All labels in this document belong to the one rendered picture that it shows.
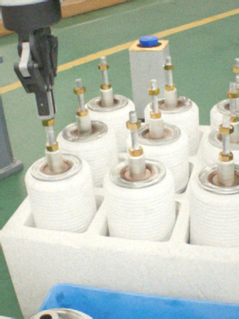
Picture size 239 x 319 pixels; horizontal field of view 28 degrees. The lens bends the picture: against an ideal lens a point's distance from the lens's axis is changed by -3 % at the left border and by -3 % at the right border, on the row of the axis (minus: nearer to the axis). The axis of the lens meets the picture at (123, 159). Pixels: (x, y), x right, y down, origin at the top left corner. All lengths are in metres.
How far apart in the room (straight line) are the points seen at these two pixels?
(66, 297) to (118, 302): 0.08
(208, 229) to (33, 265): 0.26
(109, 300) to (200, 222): 0.17
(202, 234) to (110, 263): 0.13
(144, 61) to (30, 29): 0.44
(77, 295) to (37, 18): 0.38
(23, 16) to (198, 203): 0.31
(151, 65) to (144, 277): 0.48
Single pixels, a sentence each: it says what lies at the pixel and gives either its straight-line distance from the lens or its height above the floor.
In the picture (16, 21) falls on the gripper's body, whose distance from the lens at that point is 0.58.
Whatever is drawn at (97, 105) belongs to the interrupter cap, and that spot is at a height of 0.25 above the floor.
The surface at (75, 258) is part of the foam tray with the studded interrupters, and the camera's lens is 0.67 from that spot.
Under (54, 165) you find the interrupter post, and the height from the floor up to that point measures 0.26.
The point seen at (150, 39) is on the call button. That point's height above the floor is 0.33.
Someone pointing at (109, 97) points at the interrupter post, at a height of 0.27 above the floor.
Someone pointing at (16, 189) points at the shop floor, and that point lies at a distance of 1.16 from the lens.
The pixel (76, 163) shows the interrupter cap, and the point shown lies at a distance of 0.69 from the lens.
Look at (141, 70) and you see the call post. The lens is 0.99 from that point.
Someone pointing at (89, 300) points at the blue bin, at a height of 0.10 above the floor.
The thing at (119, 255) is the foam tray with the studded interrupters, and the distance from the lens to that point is 0.64.
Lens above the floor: 0.58
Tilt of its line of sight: 28 degrees down
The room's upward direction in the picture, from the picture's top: 6 degrees counter-clockwise
